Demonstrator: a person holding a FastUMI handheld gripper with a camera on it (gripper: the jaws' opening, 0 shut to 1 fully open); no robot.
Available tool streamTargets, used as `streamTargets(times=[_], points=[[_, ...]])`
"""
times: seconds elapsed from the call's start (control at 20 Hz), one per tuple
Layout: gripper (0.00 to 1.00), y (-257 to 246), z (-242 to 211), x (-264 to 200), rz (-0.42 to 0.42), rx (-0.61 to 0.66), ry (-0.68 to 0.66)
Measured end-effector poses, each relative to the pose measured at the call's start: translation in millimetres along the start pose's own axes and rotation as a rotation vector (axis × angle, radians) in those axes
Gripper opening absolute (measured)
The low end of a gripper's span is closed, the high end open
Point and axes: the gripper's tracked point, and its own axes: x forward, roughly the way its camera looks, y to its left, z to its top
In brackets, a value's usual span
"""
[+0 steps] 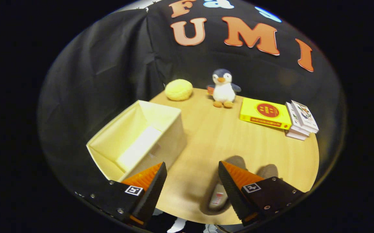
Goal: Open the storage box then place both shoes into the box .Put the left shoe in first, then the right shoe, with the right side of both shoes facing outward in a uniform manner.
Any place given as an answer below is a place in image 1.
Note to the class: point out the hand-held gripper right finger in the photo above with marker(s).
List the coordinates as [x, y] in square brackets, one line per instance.
[234, 194]

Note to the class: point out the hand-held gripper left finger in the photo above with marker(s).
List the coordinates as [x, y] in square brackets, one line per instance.
[151, 197]

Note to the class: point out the brown felt shoe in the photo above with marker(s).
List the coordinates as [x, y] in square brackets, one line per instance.
[216, 199]
[268, 171]

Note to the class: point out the cream fabric storage box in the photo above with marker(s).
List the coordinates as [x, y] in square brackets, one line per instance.
[170, 142]

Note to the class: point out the yellow book with red circle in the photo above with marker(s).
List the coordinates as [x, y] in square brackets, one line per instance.
[264, 111]

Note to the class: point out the penguin plush toy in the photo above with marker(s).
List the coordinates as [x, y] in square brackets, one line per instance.
[224, 92]

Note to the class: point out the yellow round bread plush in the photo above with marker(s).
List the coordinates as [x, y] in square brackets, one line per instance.
[179, 90]

